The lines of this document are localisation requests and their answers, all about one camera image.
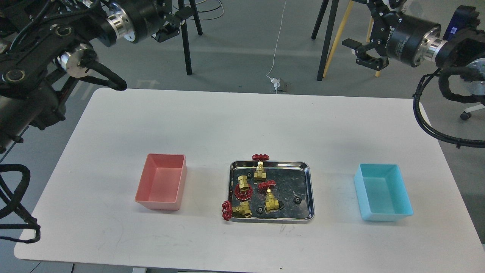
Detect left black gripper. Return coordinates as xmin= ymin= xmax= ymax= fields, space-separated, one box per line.
xmin=129 ymin=0 xmax=195 ymax=43

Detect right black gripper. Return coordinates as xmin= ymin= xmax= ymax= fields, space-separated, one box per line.
xmin=342 ymin=0 xmax=442 ymax=71

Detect brass valve red handle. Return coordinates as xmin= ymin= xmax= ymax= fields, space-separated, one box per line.
xmin=234 ymin=175 xmax=253 ymax=201
xmin=221 ymin=200 xmax=252 ymax=221
xmin=257 ymin=180 xmax=282 ymax=212
xmin=252 ymin=154 xmax=269 ymax=181

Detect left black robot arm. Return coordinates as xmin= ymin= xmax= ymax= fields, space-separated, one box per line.
xmin=0 ymin=0 xmax=202 ymax=153

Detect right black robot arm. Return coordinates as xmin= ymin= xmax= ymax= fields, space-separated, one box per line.
xmin=342 ymin=0 xmax=484 ymax=104

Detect light blue plastic box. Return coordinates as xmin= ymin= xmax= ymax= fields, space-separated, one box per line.
xmin=354 ymin=163 xmax=414 ymax=221

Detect pink plastic box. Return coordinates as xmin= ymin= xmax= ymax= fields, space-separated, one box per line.
xmin=135 ymin=153 xmax=187 ymax=211

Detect yellow wooden legs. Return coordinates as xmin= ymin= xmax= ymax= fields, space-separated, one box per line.
xmin=322 ymin=0 xmax=381 ymax=78

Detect black stand legs left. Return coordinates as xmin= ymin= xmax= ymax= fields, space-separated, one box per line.
xmin=181 ymin=0 xmax=203 ymax=75

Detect black stand legs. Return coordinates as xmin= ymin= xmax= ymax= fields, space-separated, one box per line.
xmin=311 ymin=0 xmax=339 ymax=81
xmin=181 ymin=0 xmax=203 ymax=75

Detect black stand legs right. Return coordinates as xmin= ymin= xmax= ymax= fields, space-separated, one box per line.
xmin=311 ymin=0 xmax=339 ymax=81

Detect white chair base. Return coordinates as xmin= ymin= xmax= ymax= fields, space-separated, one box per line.
xmin=460 ymin=104 xmax=485 ymax=121

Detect metal tray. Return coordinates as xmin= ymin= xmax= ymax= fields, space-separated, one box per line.
xmin=227 ymin=160 xmax=314 ymax=223

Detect floor cables bundle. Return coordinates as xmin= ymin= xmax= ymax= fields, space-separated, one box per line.
xmin=172 ymin=0 xmax=225 ymax=22

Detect white cable with floor plug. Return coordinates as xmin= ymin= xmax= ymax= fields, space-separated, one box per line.
xmin=266 ymin=0 xmax=291 ymax=94

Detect black corrugated cable right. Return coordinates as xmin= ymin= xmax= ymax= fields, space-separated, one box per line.
xmin=413 ymin=67 xmax=485 ymax=149

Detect black corrugated cable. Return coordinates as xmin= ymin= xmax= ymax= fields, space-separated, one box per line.
xmin=0 ymin=163 xmax=41 ymax=244
xmin=413 ymin=67 xmax=485 ymax=149

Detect brass valve top red handle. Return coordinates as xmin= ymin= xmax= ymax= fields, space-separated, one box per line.
xmin=252 ymin=154 xmax=269 ymax=181

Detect brass valve bottom red handle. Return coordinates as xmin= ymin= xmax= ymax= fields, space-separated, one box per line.
xmin=221 ymin=200 xmax=252 ymax=221

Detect black corrugated cable left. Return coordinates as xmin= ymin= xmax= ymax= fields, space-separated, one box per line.
xmin=0 ymin=163 xmax=41 ymax=244

